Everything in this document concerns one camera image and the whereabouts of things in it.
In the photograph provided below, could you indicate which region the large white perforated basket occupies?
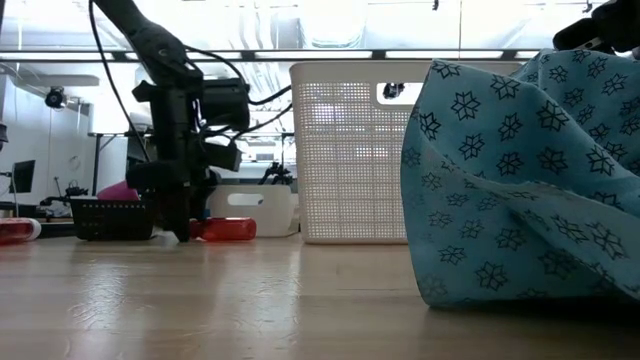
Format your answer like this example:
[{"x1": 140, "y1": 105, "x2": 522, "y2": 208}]
[{"x1": 289, "y1": 60, "x2": 524, "y2": 245}]

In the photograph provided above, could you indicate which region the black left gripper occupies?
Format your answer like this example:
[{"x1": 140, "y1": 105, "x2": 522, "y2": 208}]
[{"x1": 125, "y1": 124, "x2": 221, "y2": 245}]

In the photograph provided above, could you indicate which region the pink bandage roll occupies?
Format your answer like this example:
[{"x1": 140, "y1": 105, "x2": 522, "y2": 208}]
[{"x1": 96, "y1": 180, "x2": 142, "y2": 202}]

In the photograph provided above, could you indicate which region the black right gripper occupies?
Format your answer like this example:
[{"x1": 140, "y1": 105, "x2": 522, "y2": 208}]
[{"x1": 552, "y1": 0, "x2": 640, "y2": 54}]

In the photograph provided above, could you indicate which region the black monitor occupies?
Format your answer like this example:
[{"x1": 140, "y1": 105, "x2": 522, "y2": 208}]
[{"x1": 8, "y1": 159, "x2": 37, "y2": 195}]

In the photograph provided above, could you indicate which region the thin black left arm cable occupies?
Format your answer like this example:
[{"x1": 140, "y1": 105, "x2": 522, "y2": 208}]
[{"x1": 88, "y1": 0, "x2": 151, "y2": 162}]

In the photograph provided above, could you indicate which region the teal patterned gown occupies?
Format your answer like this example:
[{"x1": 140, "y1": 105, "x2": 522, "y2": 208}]
[{"x1": 399, "y1": 47, "x2": 640, "y2": 310}]

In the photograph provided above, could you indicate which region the red bottle with white cap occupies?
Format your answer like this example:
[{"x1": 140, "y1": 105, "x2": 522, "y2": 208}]
[
  {"x1": 0, "y1": 217, "x2": 43, "y2": 246},
  {"x1": 189, "y1": 216, "x2": 258, "y2": 243}
]

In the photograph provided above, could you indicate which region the small black mesh basket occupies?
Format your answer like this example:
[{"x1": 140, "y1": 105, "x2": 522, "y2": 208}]
[{"x1": 69, "y1": 197, "x2": 160, "y2": 243}]

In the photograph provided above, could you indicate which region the black overhead crossbar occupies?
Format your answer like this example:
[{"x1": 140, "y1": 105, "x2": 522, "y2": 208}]
[{"x1": 0, "y1": 48, "x2": 544, "y2": 62}]

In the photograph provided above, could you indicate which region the small white plastic bin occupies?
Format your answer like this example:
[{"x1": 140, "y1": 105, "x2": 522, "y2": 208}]
[{"x1": 207, "y1": 184, "x2": 301, "y2": 239}]

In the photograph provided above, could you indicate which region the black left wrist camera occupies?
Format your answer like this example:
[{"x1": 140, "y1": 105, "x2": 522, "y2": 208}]
[{"x1": 203, "y1": 142, "x2": 244, "y2": 173}]

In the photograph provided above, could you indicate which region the black background device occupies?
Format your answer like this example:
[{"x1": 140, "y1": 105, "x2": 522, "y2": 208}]
[{"x1": 39, "y1": 181, "x2": 89, "y2": 209}]

